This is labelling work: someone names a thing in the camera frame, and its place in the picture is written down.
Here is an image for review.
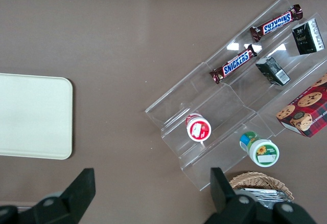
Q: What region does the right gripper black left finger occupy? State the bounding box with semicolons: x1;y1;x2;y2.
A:
15;168;96;224

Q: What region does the cream rectangular plastic tray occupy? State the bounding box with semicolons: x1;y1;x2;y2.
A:
0;73;74;161

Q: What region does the clear acrylic stepped display stand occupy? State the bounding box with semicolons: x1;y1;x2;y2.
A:
145;0;327;192

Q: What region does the dark green small carton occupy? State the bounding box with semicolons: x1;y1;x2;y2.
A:
255;56;291;87

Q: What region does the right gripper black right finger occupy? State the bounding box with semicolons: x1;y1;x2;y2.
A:
204;167;319;224

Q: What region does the light wicker basket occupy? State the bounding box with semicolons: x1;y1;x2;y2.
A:
228;171;295;201

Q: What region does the red lid yogurt cup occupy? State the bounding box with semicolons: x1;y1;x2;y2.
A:
185;113;212;142

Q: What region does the Snickers chocolate bar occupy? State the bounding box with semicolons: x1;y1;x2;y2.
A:
209;43;258;84
249;4;304;43

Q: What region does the green sunflower lid cup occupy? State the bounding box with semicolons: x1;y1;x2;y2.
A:
239;131;280;168

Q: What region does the black carton with white side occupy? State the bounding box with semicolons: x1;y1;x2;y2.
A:
291;19;326;56

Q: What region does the stack of foil containers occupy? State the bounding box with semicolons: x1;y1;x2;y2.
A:
236;187;291;209

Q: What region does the red tartan cookie box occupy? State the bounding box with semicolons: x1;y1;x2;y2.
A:
276;73;327;138

